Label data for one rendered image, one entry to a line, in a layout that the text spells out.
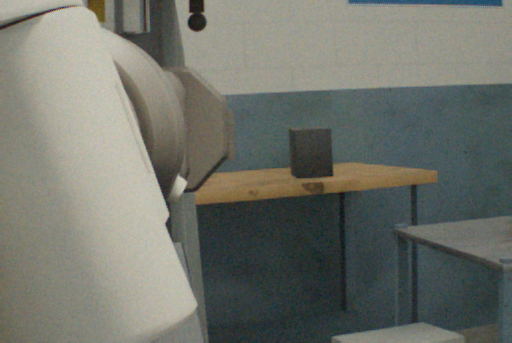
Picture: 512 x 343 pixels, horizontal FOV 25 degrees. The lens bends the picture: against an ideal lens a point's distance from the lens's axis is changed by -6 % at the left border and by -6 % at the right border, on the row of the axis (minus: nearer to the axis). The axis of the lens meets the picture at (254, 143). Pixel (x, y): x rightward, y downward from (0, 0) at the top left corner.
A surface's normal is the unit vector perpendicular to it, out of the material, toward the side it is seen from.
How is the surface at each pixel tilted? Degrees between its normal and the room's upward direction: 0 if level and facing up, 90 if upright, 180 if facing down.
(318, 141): 90
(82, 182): 80
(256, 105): 90
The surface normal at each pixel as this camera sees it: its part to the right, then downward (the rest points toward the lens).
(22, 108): 0.29, -0.07
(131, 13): 0.70, 0.00
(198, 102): 0.02, 0.04
